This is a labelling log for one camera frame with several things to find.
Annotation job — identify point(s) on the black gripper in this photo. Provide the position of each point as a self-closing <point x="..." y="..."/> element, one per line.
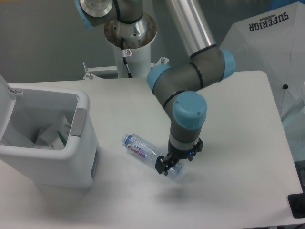
<point x="169" y="165"/>

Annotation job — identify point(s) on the clear plastic water bottle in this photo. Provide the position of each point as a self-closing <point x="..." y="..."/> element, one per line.
<point x="148" y="153"/>

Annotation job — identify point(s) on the white plastic pouch green label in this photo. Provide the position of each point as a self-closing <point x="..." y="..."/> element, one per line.
<point x="55" y="136"/>

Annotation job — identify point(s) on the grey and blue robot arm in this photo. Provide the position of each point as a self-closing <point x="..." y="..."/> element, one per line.
<point x="175" y="89"/>

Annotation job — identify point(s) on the white open trash can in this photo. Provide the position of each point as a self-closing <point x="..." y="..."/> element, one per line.
<point x="24" y="109"/>

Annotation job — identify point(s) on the black device at table edge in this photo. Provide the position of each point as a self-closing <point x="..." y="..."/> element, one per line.
<point x="297" y="205"/>

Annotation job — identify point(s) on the white umbrella with lettering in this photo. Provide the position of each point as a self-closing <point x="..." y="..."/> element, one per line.
<point x="273" y="42"/>

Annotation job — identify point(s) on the white metal mounting frame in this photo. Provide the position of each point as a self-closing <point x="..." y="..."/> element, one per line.
<point x="124" y="71"/>

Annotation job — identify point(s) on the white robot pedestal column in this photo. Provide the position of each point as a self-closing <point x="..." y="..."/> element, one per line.
<point x="131" y="43"/>

